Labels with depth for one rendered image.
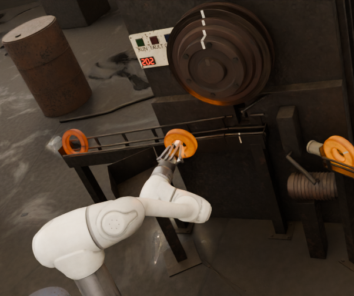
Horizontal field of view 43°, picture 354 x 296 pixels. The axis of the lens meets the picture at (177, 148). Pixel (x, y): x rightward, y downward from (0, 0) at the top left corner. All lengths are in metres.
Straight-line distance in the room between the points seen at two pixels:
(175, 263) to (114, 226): 1.49
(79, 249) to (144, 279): 1.43
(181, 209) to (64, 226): 0.51
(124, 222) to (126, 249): 1.71
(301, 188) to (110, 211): 1.13
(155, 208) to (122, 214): 0.34
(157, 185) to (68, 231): 0.61
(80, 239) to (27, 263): 2.01
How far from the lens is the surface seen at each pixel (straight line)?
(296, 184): 2.15
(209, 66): 1.93
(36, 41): 4.61
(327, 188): 2.13
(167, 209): 1.61
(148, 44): 2.26
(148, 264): 2.78
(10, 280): 3.28
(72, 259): 1.33
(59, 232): 1.32
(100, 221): 1.25
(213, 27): 1.91
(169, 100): 2.37
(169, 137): 2.05
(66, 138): 2.86
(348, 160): 1.95
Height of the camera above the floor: 1.96
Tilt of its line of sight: 33 degrees down
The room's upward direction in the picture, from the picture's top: 22 degrees counter-clockwise
